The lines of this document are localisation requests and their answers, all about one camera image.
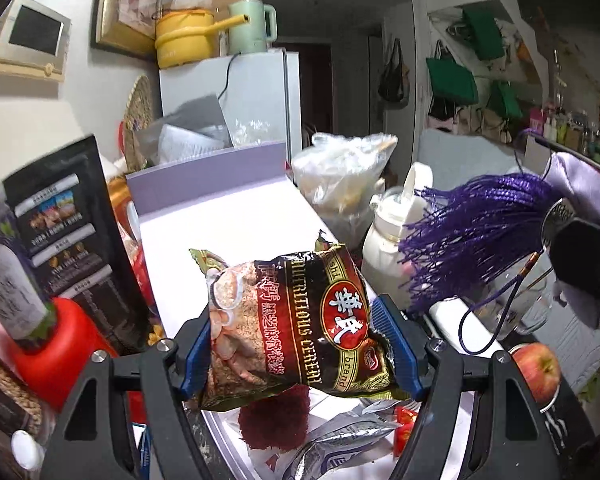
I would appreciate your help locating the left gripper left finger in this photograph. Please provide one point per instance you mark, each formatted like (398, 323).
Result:
(93, 437)

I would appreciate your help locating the red gold snack packet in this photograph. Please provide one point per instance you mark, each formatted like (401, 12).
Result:
(405, 418)

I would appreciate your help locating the dark label bottle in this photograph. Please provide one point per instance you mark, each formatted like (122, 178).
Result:
(10, 274)

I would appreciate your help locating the glass mug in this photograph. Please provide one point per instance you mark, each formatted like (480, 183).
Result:
(530, 307)

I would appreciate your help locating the red container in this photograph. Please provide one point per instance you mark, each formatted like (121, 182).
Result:
(52, 344)

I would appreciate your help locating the gold framed picture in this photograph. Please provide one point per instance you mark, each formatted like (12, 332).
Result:
(127, 27)

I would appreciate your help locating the purple tassel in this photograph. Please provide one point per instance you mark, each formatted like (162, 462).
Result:
(471, 234)

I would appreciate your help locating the black product box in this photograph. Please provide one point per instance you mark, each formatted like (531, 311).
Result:
(67, 225)

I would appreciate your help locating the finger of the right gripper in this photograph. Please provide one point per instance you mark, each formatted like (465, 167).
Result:
(574, 252)

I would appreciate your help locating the yellow pot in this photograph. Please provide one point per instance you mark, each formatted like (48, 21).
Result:
(187, 36)

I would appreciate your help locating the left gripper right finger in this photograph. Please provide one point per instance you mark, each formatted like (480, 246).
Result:
(507, 436)

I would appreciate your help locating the silver purple snack packet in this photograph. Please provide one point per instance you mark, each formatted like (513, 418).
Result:
(338, 441)

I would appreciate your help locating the nutritious cereal packet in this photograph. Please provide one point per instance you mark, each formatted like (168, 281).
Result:
(297, 319)

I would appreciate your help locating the white mini fridge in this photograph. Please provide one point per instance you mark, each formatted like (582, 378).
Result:
(259, 94)

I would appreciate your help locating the lavender satin pouch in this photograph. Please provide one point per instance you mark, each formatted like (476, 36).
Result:
(580, 184)

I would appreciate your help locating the leaf-pattern grey cushion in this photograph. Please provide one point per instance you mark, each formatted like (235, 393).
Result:
(576, 346)

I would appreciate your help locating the green electric kettle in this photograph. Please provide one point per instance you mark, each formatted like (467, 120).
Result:
(259, 31)

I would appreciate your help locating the red apple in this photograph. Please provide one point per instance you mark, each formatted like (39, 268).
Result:
(541, 371)

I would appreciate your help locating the red fuzzy soft object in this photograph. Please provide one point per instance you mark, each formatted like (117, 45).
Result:
(279, 421)

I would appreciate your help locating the lavender gift box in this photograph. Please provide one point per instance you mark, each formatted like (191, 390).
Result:
(241, 205)

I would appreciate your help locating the white paper roll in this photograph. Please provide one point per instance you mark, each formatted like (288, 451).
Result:
(446, 315)

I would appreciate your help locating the small metal bowl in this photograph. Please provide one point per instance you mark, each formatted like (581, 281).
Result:
(544, 408)

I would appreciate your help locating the green tote bag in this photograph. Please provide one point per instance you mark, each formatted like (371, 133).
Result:
(450, 80)

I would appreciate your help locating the cream cartoon water bottle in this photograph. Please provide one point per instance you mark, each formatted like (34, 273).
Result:
(394, 209)

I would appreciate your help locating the plastic bag of food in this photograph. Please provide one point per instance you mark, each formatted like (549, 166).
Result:
(338, 176)

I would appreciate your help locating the wall intercom panel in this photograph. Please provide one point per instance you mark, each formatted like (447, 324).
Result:
(34, 41)

